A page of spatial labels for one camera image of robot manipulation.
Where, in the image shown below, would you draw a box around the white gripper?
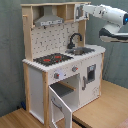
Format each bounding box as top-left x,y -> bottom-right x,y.
83,5 -> 104,18

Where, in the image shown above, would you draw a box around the white toy microwave door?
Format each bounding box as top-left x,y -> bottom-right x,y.
74,4 -> 84,21

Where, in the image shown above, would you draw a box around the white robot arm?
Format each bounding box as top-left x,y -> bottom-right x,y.
83,4 -> 128,43

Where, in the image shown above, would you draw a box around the white wooden toy kitchen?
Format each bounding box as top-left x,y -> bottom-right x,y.
22,2 -> 105,128

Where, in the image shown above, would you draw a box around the black toy faucet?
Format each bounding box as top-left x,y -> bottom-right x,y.
67,33 -> 82,49

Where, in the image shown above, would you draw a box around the grey toy sink basin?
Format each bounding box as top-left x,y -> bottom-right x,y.
65,47 -> 95,55

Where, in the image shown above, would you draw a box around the grey range hood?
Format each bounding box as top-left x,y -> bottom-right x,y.
35,6 -> 64,27

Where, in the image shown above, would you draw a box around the white fridge door with dispenser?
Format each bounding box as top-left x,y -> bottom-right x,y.
80,55 -> 102,105

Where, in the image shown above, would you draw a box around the right red stove knob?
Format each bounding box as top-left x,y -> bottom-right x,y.
72,66 -> 78,72

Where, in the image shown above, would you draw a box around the red stove knob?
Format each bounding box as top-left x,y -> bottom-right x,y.
72,66 -> 78,72
54,73 -> 60,79

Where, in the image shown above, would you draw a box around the black toy stovetop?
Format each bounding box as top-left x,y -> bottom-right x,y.
34,53 -> 70,67

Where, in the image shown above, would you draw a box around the left red stove knob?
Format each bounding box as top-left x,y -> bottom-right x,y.
54,73 -> 60,79

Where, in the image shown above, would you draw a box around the white open oven door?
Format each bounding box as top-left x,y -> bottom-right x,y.
49,83 -> 78,128

